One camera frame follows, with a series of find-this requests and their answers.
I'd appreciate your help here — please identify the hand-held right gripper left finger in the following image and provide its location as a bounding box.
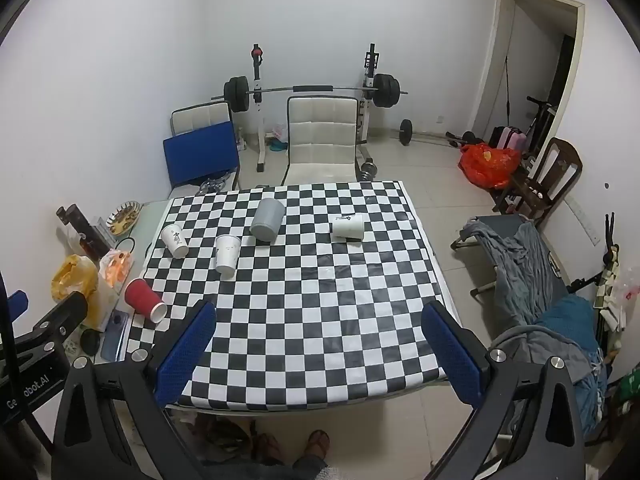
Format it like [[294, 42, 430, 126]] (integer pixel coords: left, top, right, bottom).
[[51, 299, 218, 480]]

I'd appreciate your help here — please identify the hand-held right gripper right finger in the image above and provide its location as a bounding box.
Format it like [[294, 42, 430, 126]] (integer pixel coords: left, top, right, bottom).
[[421, 301, 587, 480]]

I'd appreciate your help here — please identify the red paper cup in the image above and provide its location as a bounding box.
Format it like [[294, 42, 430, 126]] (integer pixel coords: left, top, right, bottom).
[[123, 277, 168, 323]]

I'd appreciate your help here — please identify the plain white paper cup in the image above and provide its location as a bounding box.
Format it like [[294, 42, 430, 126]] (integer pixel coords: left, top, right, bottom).
[[214, 233, 242, 276]]

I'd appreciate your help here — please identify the white paper cup small print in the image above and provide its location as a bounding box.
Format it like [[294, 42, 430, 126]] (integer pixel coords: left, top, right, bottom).
[[160, 223, 190, 260]]

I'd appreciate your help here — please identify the grey plastic cup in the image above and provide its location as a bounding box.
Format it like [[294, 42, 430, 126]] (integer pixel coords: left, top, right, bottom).
[[249, 198, 286, 245]]

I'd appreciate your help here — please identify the white paper cup black print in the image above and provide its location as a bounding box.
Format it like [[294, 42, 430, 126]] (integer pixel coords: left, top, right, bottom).
[[330, 213, 366, 241]]

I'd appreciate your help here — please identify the yellow plastic bag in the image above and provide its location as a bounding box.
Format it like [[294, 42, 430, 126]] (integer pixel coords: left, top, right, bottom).
[[51, 254, 100, 329]]

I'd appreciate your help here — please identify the black round lid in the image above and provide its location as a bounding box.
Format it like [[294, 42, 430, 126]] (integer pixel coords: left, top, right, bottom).
[[79, 328, 105, 355]]

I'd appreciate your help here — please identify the blue smartphone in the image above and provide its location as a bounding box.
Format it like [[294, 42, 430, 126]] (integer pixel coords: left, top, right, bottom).
[[99, 309, 132, 364]]

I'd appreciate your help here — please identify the orange snack packet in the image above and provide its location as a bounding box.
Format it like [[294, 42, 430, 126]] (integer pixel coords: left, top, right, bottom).
[[98, 248, 135, 294]]

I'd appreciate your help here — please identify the dark bottle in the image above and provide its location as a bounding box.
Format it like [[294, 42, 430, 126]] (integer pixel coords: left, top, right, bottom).
[[55, 203, 112, 264]]

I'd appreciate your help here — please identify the grey garment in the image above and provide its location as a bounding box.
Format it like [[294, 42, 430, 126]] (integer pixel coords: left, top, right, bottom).
[[489, 324, 602, 391]]

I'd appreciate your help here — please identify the grey cloth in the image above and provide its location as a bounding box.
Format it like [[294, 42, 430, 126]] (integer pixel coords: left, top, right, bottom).
[[459, 217, 569, 332]]

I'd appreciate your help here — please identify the patterned snack plate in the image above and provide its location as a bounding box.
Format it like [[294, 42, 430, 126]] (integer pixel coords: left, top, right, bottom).
[[105, 200, 143, 237]]

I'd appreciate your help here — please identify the folding camp bed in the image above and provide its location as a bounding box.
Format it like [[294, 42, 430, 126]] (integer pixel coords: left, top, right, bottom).
[[449, 214, 611, 441]]

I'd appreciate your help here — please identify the teal cloth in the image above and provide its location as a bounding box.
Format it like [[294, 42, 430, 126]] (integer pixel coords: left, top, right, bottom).
[[536, 294, 609, 428]]

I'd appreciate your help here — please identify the black white checkered tablecloth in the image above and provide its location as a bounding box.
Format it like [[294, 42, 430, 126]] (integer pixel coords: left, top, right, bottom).
[[122, 178, 448, 411]]

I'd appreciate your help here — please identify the person's foot in sandal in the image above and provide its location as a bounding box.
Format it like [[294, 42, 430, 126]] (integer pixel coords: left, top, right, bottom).
[[292, 429, 331, 467]]

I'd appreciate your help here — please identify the person's leg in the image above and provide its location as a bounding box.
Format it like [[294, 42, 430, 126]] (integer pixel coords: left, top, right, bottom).
[[269, 454, 347, 480]]

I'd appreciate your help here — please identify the white plastic bag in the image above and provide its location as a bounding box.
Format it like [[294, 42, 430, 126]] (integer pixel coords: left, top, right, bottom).
[[594, 254, 640, 332]]

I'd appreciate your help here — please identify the black tripod stand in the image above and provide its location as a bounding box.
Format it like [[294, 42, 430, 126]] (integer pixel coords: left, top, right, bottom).
[[564, 212, 622, 312]]

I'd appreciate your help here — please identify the red plastic bag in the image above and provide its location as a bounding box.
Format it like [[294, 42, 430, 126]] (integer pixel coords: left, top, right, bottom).
[[458, 142, 522, 190]]

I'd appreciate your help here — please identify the dark wooden chair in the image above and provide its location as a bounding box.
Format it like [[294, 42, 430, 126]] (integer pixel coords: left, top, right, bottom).
[[491, 137, 584, 222]]

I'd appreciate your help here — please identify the blue board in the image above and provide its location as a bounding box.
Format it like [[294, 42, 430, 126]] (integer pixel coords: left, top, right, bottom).
[[162, 120, 240, 189]]

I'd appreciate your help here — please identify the pink suitcase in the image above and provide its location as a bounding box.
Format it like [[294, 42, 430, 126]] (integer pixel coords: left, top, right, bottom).
[[487, 125, 527, 154]]

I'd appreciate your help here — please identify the long black dumbbell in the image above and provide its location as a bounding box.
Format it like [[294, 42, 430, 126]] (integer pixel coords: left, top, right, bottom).
[[398, 118, 487, 149]]

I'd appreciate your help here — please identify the white padded chair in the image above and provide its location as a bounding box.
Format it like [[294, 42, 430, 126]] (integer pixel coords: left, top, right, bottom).
[[169, 101, 242, 196], [279, 95, 362, 187]]

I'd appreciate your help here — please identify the black kick scooter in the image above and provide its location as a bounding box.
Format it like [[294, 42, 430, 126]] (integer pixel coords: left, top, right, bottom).
[[524, 95, 557, 155]]

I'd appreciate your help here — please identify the white barbell rack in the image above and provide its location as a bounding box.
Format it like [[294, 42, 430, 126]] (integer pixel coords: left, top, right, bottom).
[[247, 43, 382, 174]]

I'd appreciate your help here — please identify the black barbell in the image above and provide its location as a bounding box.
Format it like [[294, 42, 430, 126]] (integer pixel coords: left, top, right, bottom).
[[210, 73, 409, 113]]

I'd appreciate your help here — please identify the white door frame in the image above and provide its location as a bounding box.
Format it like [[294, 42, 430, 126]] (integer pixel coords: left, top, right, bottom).
[[469, 0, 587, 162]]

